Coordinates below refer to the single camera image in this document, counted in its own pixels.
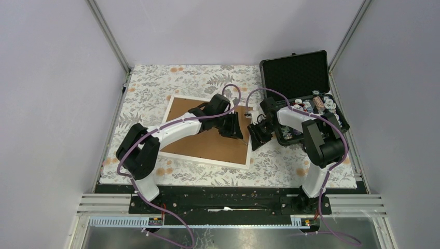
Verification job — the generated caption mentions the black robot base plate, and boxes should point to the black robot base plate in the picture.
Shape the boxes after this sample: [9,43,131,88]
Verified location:
[94,184,368,226]

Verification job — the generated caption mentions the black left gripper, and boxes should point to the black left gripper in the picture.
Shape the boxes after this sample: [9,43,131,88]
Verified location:
[215,112,246,141]

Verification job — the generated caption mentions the grey slotted cable duct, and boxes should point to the grey slotted cable duct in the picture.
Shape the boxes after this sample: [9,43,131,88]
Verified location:
[88,216,310,230]

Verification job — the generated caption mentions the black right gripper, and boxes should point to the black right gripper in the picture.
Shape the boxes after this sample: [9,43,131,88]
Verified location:
[245,120,278,151]

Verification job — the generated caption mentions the aluminium front rail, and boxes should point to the aluminium front rail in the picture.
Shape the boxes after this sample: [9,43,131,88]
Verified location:
[77,193,387,229]

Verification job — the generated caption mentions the white picture frame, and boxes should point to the white picture frame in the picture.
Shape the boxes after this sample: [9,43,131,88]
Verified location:
[159,103,252,170]

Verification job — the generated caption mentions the floral patterned table mat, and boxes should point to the floral patterned table mat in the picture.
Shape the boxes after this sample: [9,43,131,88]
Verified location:
[100,64,358,189]

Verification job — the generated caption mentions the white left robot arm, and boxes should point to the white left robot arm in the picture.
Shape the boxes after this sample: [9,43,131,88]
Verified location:
[116,94,244,213]

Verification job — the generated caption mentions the brown poker chip stack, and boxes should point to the brown poker chip stack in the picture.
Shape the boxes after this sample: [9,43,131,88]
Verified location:
[312,96,325,112]

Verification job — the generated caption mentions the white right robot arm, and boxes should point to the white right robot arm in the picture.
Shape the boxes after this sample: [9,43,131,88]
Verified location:
[247,98,348,214]

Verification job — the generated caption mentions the black poker chip case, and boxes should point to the black poker chip case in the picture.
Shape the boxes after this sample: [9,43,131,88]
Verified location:
[259,50,350,146]

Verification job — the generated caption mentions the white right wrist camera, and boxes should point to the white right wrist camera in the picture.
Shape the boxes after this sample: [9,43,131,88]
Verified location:
[244,110,262,125]

